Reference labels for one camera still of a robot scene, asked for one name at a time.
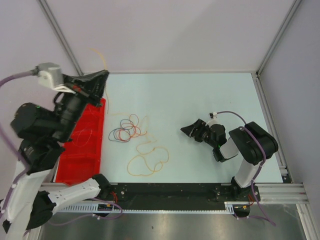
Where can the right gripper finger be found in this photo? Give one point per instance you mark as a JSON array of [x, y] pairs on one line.
[[195, 125], [191, 133]]

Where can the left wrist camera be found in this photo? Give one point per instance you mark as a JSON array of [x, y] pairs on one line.
[[50, 75]]

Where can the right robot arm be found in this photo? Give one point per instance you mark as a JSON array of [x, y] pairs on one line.
[[250, 141]]

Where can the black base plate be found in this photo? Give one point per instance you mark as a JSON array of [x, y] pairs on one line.
[[189, 196]]

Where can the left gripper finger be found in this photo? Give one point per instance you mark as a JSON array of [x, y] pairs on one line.
[[96, 91], [102, 74]]

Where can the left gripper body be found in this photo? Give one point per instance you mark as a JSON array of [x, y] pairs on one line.
[[84, 88]]

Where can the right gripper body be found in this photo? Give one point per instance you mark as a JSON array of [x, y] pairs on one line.
[[202, 130]]

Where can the slotted cable duct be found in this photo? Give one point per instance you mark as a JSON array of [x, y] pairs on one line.
[[107, 208]]

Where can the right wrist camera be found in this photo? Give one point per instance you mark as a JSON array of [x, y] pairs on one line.
[[212, 117]]

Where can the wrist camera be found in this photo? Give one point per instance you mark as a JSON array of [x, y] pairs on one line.
[[212, 117], [50, 75]]

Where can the red plastic bin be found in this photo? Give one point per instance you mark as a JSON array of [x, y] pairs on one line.
[[81, 159]]

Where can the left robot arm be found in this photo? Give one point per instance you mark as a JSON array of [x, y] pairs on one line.
[[43, 133]]

